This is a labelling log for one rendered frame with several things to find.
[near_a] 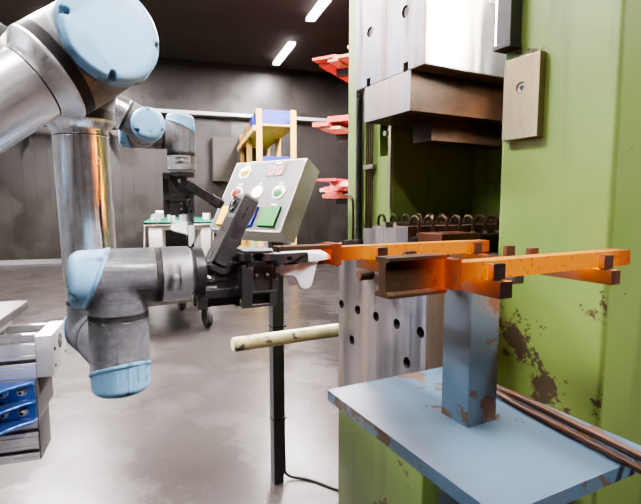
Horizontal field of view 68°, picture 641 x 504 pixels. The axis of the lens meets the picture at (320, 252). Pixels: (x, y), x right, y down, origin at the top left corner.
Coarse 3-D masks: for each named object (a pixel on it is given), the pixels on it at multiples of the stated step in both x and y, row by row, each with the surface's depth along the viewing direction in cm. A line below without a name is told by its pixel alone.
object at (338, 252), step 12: (456, 240) 89; (468, 240) 89; (480, 240) 89; (336, 252) 74; (348, 252) 76; (360, 252) 77; (372, 252) 78; (396, 252) 80; (420, 252) 82; (432, 252) 83; (444, 252) 84; (456, 252) 86; (468, 252) 87; (336, 264) 74
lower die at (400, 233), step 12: (372, 228) 129; (384, 228) 124; (396, 228) 120; (408, 228) 116; (444, 228) 121; (456, 228) 123; (468, 228) 125; (480, 228) 127; (492, 228) 130; (372, 240) 130; (384, 240) 125; (396, 240) 120; (408, 240) 116
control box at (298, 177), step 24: (240, 168) 174; (264, 168) 166; (288, 168) 159; (312, 168) 159; (264, 192) 161; (288, 192) 154; (216, 216) 169; (288, 216) 151; (264, 240) 160; (288, 240) 152
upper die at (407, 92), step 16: (384, 80) 122; (400, 80) 116; (416, 80) 113; (432, 80) 115; (448, 80) 118; (464, 80) 120; (368, 96) 128; (384, 96) 122; (400, 96) 116; (416, 96) 114; (432, 96) 116; (448, 96) 118; (464, 96) 121; (480, 96) 123; (496, 96) 126; (368, 112) 128; (384, 112) 122; (400, 112) 116; (416, 112) 115; (432, 112) 116; (448, 112) 119; (464, 112) 121; (480, 112) 124; (496, 112) 126
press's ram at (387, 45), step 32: (384, 0) 120; (416, 0) 109; (448, 0) 109; (480, 0) 114; (384, 32) 121; (416, 32) 110; (448, 32) 110; (480, 32) 115; (384, 64) 121; (416, 64) 110; (448, 64) 111; (480, 64) 116
